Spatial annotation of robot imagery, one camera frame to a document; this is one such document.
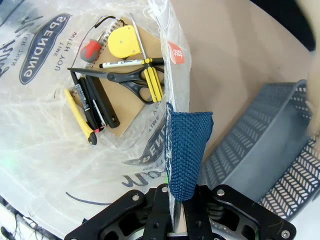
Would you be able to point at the black pen with white clip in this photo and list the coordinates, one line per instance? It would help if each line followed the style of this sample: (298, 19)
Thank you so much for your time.
(98, 113)

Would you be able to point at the white woven shopping bag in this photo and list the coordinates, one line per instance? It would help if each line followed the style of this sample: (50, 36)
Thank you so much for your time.
(37, 150)

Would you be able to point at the yellow tape measure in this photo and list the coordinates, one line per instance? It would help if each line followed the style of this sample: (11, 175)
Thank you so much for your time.
(122, 41)

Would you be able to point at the white marker pen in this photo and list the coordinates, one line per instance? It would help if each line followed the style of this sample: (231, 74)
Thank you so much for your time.
(117, 64)

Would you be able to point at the black marker with label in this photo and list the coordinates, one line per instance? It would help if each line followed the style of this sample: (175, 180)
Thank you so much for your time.
(84, 101)

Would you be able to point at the yellow black screwdriver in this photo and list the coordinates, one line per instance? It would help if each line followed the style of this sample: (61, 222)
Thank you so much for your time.
(153, 82)

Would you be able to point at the yellow utility knife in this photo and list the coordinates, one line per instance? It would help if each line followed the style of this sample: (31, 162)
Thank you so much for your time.
(77, 112)

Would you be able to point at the red grey stubby screwdriver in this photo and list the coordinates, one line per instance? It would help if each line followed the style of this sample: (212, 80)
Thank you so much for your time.
(90, 51)

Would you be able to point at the brown spiral notebook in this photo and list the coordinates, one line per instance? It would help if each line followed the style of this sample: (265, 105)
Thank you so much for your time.
(120, 102)

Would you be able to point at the grey perforated plastic basket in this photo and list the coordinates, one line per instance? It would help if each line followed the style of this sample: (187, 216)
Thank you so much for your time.
(262, 140)

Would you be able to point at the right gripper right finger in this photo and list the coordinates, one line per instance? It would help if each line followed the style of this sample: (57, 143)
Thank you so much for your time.
(237, 212)

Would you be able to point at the black scissors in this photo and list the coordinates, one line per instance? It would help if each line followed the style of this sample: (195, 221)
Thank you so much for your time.
(125, 78)

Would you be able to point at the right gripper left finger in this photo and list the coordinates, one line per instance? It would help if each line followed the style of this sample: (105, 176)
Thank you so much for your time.
(125, 215)

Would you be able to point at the person's hand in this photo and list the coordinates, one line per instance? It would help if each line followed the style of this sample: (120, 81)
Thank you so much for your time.
(315, 100)

